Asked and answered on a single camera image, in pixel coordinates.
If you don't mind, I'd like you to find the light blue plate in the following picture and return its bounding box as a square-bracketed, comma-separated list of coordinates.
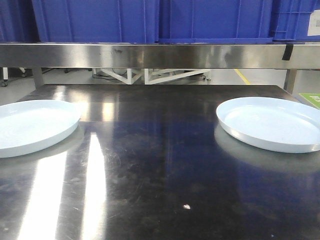
[0, 99, 81, 158]
[216, 97, 320, 154]

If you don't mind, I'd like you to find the large blue bin centre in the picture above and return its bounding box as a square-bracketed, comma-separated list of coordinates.
[158, 0, 273, 44]

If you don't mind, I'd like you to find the large blue bin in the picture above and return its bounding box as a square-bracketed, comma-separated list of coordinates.
[32, 0, 160, 44]
[158, 0, 273, 44]

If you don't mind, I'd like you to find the black tape strip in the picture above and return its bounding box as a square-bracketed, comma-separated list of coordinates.
[282, 44, 294, 61]

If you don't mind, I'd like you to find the large blue bin left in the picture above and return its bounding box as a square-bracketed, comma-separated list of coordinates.
[32, 0, 160, 44]

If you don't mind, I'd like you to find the blue crate with label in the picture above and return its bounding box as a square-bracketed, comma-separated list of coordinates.
[269, 0, 320, 42]

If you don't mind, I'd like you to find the white metal frame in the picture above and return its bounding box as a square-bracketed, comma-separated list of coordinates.
[92, 68, 212, 85]

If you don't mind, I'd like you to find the stainless steel shelf rail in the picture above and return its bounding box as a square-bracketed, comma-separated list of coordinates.
[0, 43, 320, 70]

